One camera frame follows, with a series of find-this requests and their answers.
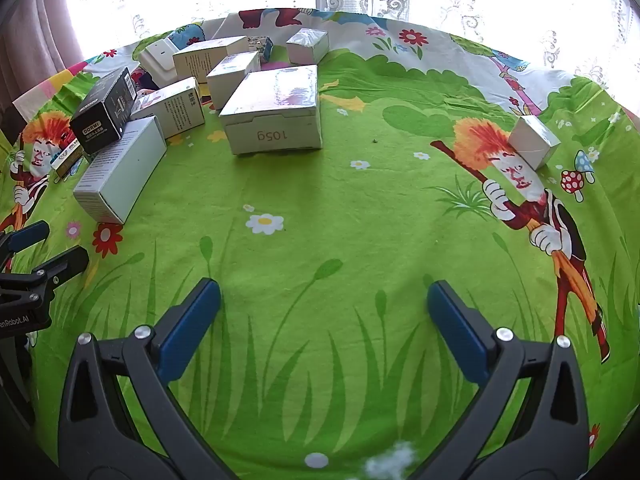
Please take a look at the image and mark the small white box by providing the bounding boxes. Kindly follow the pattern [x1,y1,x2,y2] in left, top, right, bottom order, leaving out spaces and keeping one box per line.
[508,115,561,171]

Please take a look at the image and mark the small patterned box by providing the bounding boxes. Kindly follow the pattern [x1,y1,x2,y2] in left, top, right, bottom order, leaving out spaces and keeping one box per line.
[247,35,275,64]

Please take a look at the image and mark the large white box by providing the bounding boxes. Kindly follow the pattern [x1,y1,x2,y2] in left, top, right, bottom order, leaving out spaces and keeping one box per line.
[218,64,324,156]

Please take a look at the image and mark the medium white box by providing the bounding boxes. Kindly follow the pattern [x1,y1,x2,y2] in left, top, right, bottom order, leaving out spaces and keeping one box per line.
[206,51,262,111]

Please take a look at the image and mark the long grey-white box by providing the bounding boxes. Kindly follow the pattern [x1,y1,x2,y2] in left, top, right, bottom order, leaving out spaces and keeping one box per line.
[73,115,168,225]

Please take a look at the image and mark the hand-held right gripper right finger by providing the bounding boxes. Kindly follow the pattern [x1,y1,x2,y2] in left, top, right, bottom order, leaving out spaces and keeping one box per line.
[415,280,591,480]

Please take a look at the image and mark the black box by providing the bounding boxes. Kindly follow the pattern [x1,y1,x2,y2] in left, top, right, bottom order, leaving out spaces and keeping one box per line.
[69,66,138,155]

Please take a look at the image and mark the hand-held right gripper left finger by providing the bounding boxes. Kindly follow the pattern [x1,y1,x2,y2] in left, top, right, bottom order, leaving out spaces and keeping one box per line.
[57,276,241,480]

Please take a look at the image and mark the pink drape curtain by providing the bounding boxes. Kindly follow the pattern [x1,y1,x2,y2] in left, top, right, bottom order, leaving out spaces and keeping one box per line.
[0,0,83,126]

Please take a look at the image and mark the small silver box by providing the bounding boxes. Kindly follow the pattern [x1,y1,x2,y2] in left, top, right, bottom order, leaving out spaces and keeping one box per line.
[285,28,330,66]

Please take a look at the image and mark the white leaflets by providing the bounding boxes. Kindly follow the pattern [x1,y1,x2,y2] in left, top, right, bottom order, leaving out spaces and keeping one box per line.
[129,77,206,141]

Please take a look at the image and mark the narrow box gold print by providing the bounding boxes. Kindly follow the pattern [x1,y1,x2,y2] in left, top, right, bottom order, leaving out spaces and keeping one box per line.
[50,137,84,179]

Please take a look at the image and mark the green cartoon printed bed sheet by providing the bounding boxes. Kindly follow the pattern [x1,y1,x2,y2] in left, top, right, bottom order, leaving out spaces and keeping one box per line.
[0,7,640,480]

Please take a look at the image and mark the flat white box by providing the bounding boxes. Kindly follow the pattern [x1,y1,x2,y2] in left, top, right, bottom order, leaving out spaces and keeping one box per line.
[137,39,179,88]

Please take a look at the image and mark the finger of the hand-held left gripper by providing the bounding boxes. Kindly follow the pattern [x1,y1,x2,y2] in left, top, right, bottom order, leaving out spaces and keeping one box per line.
[0,246,90,306]
[0,220,51,273]

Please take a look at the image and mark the long white printed box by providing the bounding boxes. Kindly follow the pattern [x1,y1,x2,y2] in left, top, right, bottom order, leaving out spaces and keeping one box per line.
[172,36,250,84]

